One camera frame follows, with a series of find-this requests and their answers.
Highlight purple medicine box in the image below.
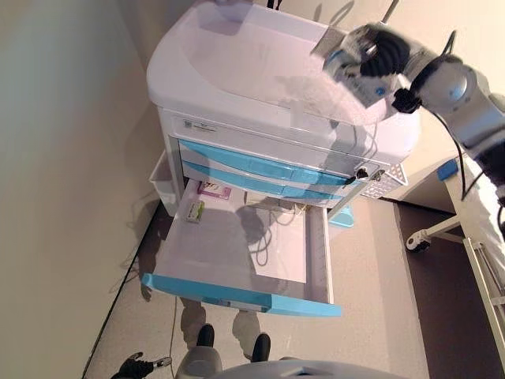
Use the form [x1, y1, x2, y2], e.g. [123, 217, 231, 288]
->
[196, 180, 232, 201]

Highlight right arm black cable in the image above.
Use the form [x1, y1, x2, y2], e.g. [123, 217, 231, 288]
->
[432, 31, 481, 202]

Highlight white medical cart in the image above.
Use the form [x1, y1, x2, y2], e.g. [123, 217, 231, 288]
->
[145, 0, 422, 222]

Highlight white side bin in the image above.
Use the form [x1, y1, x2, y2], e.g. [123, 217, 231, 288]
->
[148, 152, 178, 212]

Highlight white bed side rail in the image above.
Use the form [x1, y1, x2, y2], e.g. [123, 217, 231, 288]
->
[462, 236, 505, 340]

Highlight black cart keys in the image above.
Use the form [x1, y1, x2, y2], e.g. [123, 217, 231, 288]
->
[342, 165, 374, 186]

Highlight cart label sticker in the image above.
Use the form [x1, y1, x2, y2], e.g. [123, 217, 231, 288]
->
[181, 118, 217, 133]

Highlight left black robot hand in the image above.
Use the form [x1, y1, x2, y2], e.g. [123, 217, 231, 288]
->
[114, 351, 173, 379]

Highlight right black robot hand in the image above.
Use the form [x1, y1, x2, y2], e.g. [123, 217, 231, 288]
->
[339, 23, 416, 86]

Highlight left grey robot leg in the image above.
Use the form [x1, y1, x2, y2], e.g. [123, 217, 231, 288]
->
[175, 345, 223, 378]

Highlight right black robot foot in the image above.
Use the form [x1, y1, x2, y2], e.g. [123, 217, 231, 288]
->
[250, 333, 272, 362]

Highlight bed caster wheel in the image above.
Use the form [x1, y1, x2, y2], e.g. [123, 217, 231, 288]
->
[406, 232, 431, 253]

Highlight white perforated basket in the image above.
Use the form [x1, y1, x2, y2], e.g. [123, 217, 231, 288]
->
[361, 161, 410, 201]

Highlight blue lid waste bin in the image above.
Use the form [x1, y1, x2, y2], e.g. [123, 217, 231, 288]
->
[327, 205, 356, 229]

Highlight left black robot foot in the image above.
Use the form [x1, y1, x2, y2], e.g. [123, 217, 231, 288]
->
[196, 324, 216, 351]

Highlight black robot foot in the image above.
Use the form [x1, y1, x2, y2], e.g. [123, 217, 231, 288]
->
[250, 333, 272, 362]
[196, 324, 216, 351]

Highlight blue bed corner bumper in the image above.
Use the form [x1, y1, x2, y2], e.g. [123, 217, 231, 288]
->
[436, 159, 461, 182]

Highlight white bed mattress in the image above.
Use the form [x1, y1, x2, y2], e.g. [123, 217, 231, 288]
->
[453, 157, 505, 242]

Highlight thin floor cable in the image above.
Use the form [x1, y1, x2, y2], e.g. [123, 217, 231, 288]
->
[168, 295, 177, 358]

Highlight grey robot torso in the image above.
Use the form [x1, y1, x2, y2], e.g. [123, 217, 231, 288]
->
[212, 357, 407, 379]

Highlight white blue medicine box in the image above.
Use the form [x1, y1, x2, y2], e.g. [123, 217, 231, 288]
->
[310, 26, 413, 118]

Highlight white hospital bed frame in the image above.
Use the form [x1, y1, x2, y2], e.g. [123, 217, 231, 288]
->
[394, 152, 505, 340]

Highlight green white medicine box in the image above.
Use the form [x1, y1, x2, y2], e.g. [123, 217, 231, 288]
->
[185, 200, 206, 223]

